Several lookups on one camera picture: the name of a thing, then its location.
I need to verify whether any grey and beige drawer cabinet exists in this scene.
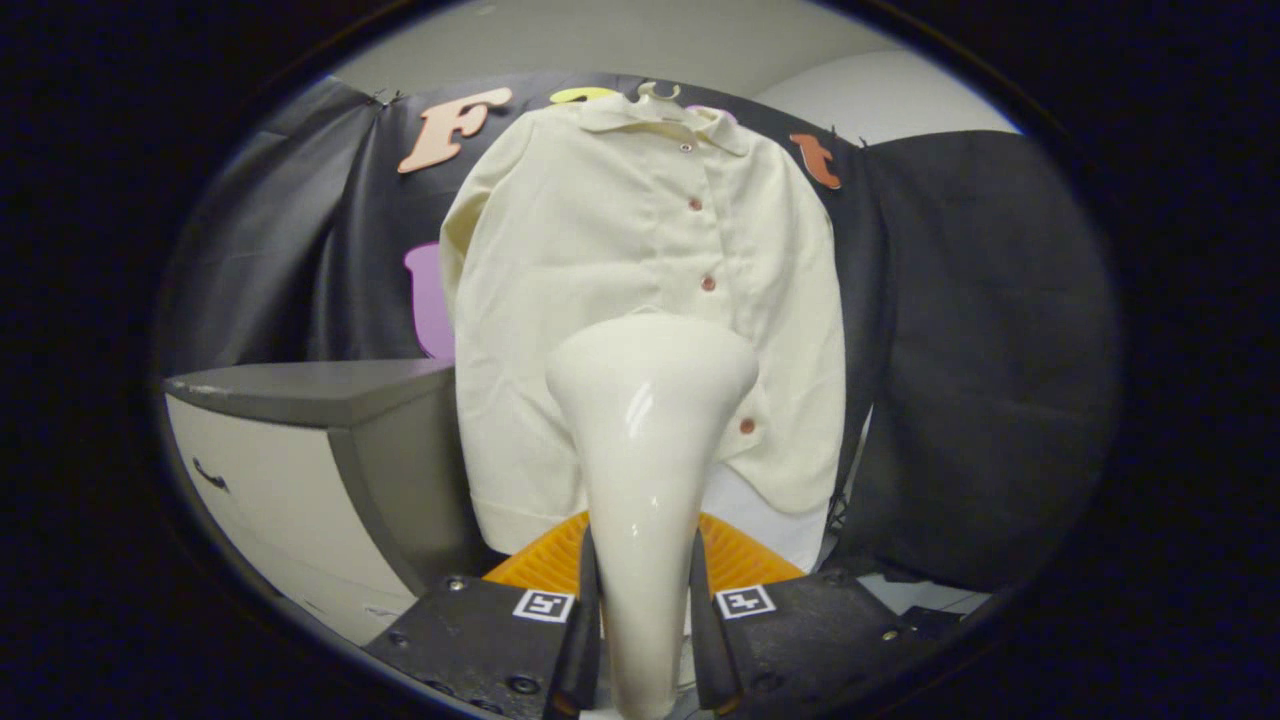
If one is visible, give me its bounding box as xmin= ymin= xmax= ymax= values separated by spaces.
xmin=163 ymin=358 xmax=501 ymax=647

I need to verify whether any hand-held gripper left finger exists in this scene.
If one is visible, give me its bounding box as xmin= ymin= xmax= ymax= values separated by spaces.
xmin=362 ymin=510 xmax=604 ymax=720

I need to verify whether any cream garment steamer head with hose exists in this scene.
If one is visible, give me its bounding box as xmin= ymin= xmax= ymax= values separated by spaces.
xmin=545 ymin=313 xmax=761 ymax=720

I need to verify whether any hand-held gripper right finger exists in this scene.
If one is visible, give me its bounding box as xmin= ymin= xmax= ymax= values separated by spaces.
xmin=688 ymin=512 xmax=943 ymax=717

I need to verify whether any cream button-up shirt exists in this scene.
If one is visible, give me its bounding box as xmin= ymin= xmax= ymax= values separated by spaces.
xmin=440 ymin=92 xmax=848 ymax=557

